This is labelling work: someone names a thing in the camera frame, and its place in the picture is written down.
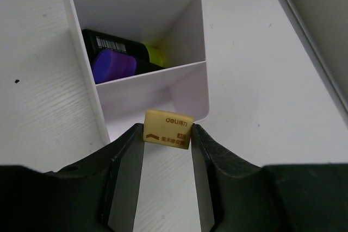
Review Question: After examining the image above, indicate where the purple cap highlighter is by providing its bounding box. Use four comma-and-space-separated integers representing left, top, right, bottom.
91, 49, 166, 84

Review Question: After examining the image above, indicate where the white divided organizer tray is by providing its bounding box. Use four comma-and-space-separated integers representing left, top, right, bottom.
63, 0, 209, 144

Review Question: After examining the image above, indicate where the small tan eraser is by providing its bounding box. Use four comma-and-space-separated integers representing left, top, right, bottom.
143, 109, 194, 150

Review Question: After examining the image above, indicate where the yellow cap highlighter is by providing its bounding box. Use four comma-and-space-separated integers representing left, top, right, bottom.
82, 29, 164, 67

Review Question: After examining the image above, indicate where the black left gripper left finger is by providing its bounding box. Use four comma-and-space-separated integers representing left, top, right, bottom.
1, 123, 144, 231

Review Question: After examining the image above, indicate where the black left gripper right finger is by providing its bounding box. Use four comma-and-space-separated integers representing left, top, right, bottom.
191, 124, 347, 231

